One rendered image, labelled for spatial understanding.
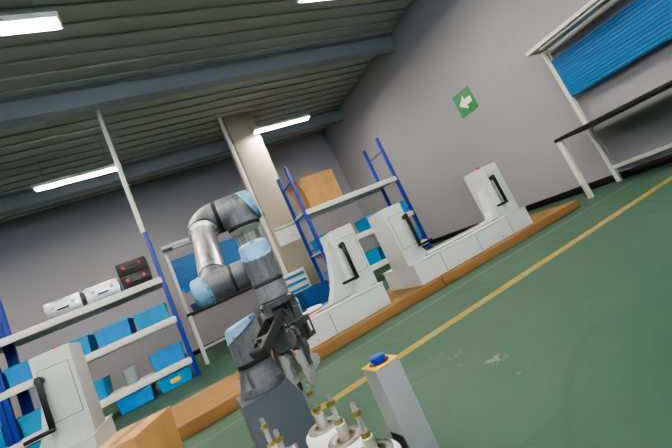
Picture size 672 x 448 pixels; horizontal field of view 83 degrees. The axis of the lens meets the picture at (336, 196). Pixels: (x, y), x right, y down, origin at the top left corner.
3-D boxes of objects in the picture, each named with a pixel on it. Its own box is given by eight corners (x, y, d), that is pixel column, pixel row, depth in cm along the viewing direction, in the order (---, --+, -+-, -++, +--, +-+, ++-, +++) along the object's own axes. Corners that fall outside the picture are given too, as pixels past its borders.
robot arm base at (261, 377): (240, 396, 128) (229, 367, 130) (280, 372, 135) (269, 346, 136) (246, 404, 115) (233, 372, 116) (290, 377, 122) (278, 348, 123)
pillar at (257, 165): (297, 310, 736) (220, 130, 795) (322, 297, 760) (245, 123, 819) (305, 309, 686) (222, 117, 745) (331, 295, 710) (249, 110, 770)
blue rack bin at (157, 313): (142, 331, 505) (136, 316, 508) (171, 318, 521) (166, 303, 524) (137, 331, 460) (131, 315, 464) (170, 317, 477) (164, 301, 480)
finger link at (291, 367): (313, 380, 93) (302, 343, 93) (300, 393, 87) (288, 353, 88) (302, 381, 94) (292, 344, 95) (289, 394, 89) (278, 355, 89)
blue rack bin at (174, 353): (157, 369, 499) (151, 354, 502) (186, 355, 515) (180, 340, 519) (154, 373, 454) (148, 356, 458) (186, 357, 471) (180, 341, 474)
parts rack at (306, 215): (328, 302, 614) (274, 181, 647) (415, 257, 697) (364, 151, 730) (342, 300, 558) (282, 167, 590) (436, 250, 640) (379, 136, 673)
